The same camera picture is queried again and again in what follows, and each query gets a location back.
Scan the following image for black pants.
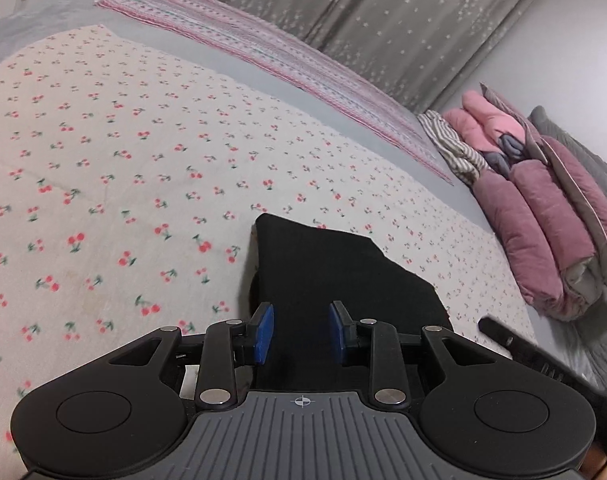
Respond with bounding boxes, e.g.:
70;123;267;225
249;214;452;391

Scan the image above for mauve pink padded jacket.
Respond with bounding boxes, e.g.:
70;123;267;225
441;86;607;321

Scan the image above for cherry print bed sheet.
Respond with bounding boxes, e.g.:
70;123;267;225
0;25;535;479

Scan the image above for striped folded garment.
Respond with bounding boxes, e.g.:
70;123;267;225
416;110;490;186

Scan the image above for grey folded garment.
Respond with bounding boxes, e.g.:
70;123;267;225
528;105;607;198

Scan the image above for pink striped blanket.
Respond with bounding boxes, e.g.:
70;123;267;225
96;0;452;183

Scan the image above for grey star curtain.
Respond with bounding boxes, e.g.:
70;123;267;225
221;0;535;113

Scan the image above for grey bed cover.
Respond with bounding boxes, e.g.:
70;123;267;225
0;0;607;391

